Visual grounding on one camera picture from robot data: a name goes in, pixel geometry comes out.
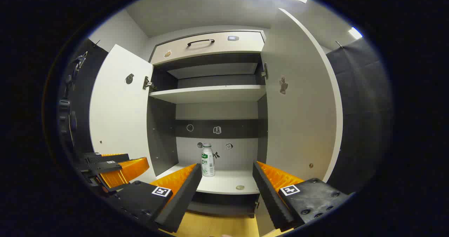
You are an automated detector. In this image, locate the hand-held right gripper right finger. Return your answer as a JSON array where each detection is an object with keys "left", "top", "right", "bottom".
[{"left": 253, "top": 161, "right": 355, "bottom": 232}]

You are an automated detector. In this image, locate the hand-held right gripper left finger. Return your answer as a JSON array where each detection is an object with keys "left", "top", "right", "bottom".
[{"left": 105, "top": 163, "right": 203, "bottom": 233}]

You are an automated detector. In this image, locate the white cabinet door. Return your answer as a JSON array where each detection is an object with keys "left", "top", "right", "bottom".
[
  {"left": 89, "top": 44, "right": 157, "bottom": 185},
  {"left": 254, "top": 8, "right": 343, "bottom": 236}
]

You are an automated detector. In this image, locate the white bottle with green label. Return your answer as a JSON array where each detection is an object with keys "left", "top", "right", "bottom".
[{"left": 201, "top": 143, "right": 216, "bottom": 177}]

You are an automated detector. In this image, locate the white and grey cabinet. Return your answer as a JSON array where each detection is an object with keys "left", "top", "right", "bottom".
[{"left": 146, "top": 29, "right": 269, "bottom": 218}]

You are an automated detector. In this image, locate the white cabinet shelf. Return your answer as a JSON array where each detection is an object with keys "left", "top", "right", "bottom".
[{"left": 148, "top": 85, "right": 267, "bottom": 104}]

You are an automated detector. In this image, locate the beige cabinet drawer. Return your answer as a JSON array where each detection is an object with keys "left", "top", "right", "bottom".
[{"left": 150, "top": 31, "right": 266, "bottom": 66}]

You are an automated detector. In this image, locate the black backdrop cloth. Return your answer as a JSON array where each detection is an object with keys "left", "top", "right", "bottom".
[
  {"left": 326, "top": 37, "right": 394, "bottom": 196},
  {"left": 58, "top": 39, "right": 109, "bottom": 154}
]

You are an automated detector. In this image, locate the black drawer handle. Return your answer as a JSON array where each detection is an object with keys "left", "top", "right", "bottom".
[{"left": 187, "top": 39, "right": 215, "bottom": 47}]

